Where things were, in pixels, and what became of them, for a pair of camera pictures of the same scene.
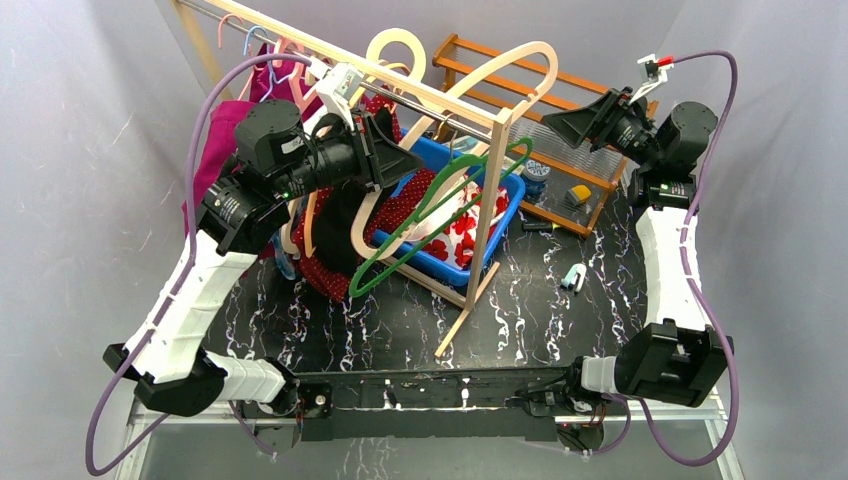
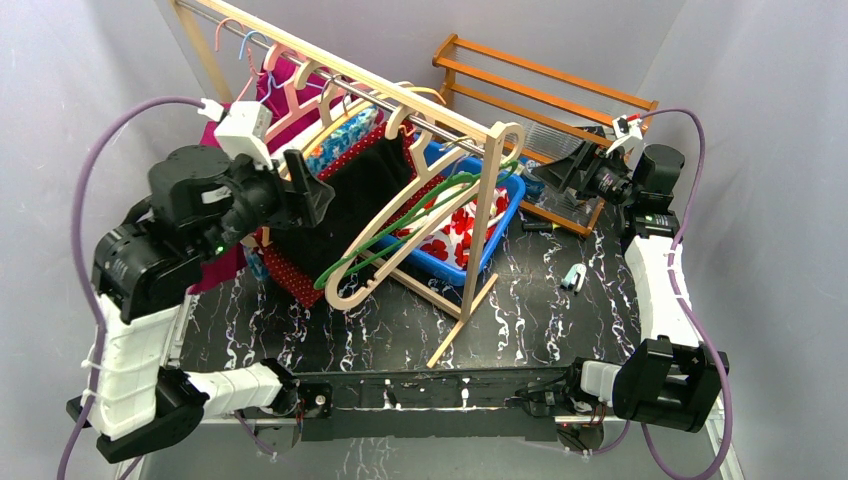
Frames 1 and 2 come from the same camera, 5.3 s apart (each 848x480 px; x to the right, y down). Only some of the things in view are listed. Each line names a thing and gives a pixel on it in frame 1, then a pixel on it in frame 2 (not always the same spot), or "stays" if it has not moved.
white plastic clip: (568, 278) stays
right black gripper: (594, 121) -> (577, 169)
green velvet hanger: (425, 205) -> (322, 280)
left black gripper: (365, 148) -> (295, 194)
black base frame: (461, 405) stays
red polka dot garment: (381, 113) -> (310, 292)
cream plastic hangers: (411, 41) -> (389, 215)
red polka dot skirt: (393, 215) stays
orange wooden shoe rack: (558, 176) stays
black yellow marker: (536, 226) stays
